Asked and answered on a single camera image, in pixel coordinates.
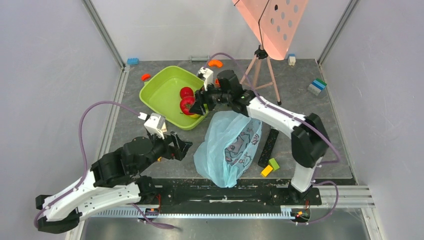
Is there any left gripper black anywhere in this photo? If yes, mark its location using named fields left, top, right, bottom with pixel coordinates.
left=134, top=128, right=194, bottom=175

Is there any red fake fruit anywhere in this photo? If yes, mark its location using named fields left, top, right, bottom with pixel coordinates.
left=179, top=86, right=195, bottom=99
left=179, top=96, right=196, bottom=116

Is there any lime green plastic tray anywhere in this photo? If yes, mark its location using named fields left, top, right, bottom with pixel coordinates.
left=139, top=65, right=206, bottom=131

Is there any light blue printed plastic bag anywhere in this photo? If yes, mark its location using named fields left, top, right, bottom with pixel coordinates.
left=193, top=111, right=263, bottom=188

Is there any yellow fake fruit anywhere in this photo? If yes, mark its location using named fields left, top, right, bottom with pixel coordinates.
left=189, top=114, right=201, bottom=119

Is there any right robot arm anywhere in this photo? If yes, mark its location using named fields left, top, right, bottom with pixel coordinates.
left=189, top=67, right=334, bottom=204

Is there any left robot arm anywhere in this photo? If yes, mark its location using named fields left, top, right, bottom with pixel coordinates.
left=34, top=132, right=193, bottom=234

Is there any white toy brick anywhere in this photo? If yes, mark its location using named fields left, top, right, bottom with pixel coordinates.
left=161, top=122, right=168, bottom=133

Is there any orange arch toy block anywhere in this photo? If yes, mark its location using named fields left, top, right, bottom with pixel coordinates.
left=207, top=59, right=224, bottom=68

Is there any red semicircle toy block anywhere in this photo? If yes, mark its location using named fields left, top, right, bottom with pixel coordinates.
left=140, top=73, right=151, bottom=82

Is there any black toy microphone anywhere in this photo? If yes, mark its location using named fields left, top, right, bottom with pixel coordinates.
left=257, top=128, right=279, bottom=168

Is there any blue toy brick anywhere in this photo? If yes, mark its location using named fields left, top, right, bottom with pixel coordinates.
left=126, top=57, right=140, bottom=66

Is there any pink tripod stand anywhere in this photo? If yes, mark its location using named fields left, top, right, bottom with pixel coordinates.
left=239, top=44, right=282, bottom=106

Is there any yellow toy block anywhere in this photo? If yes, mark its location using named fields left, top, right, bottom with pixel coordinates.
left=260, top=165, right=274, bottom=178

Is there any green toy block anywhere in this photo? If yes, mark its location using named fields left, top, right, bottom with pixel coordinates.
left=268, top=158, right=280, bottom=171

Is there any white blue small brick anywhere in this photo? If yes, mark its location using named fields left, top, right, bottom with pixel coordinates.
left=287, top=53, right=296, bottom=66

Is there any pink perforated board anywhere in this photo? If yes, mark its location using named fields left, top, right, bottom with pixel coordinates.
left=232, top=0, right=308, bottom=60

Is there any grey blue green brick stack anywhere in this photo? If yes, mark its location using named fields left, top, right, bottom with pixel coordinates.
left=307, top=78, right=327, bottom=96

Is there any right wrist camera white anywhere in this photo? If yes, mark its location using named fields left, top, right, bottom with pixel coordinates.
left=196, top=67, right=214, bottom=91

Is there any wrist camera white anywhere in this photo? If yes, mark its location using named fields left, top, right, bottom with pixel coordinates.
left=138, top=112, right=166, bottom=140
left=196, top=67, right=214, bottom=91

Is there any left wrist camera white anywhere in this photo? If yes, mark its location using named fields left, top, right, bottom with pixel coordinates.
left=138, top=112, right=166, bottom=140

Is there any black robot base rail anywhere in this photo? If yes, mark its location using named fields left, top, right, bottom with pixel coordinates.
left=139, top=178, right=322, bottom=214

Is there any grey metal handle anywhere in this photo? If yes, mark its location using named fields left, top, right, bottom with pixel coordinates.
left=188, top=55, right=211, bottom=63

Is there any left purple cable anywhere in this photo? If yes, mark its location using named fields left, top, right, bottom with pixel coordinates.
left=33, top=100, right=176, bottom=230

